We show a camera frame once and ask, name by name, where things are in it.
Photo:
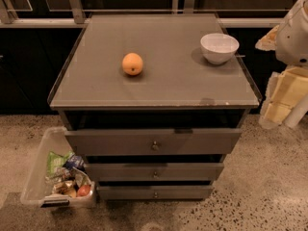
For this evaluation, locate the red apple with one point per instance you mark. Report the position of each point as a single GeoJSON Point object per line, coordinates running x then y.
{"type": "Point", "coordinates": [83, 191]}

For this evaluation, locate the metal railing frame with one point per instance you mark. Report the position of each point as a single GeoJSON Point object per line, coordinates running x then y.
{"type": "Point", "coordinates": [77, 7]}

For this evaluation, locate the blue snack packet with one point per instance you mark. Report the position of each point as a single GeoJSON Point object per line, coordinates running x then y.
{"type": "Point", "coordinates": [74, 161]}

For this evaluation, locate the grey middle drawer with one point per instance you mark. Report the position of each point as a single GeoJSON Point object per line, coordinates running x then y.
{"type": "Point", "coordinates": [155, 172]}

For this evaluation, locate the brown snack packet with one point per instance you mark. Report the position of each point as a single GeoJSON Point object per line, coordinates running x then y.
{"type": "Point", "coordinates": [65, 188]}

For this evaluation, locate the grey top drawer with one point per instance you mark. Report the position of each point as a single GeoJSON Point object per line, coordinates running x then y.
{"type": "Point", "coordinates": [145, 142]}

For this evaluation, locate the grey bottom drawer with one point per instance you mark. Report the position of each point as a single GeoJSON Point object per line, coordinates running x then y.
{"type": "Point", "coordinates": [154, 192]}

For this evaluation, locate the grey drawer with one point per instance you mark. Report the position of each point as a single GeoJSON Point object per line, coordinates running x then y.
{"type": "Point", "coordinates": [155, 172]}
{"type": "Point", "coordinates": [145, 142]}
{"type": "Point", "coordinates": [154, 192]}

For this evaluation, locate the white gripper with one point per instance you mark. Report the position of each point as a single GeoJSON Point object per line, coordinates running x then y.
{"type": "Point", "coordinates": [293, 40]}

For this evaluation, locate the green snack bag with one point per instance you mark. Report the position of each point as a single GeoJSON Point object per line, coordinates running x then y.
{"type": "Point", "coordinates": [54, 161]}

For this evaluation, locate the grey drawer cabinet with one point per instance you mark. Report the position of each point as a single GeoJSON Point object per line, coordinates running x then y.
{"type": "Point", "coordinates": [177, 88]}

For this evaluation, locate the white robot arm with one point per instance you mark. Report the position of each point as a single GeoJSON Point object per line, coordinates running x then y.
{"type": "Point", "coordinates": [287, 92]}

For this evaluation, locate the clear plastic bin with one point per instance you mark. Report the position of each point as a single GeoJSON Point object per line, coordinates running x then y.
{"type": "Point", "coordinates": [36, 191]}

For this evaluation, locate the white ceramic bowl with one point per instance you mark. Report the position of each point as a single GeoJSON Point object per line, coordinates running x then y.
{"type": "Point", "coordinates": [218, 48]}

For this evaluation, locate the orange fruit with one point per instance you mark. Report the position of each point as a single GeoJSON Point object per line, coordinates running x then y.
{"type": "Point", "coordinates": [132, 64]}

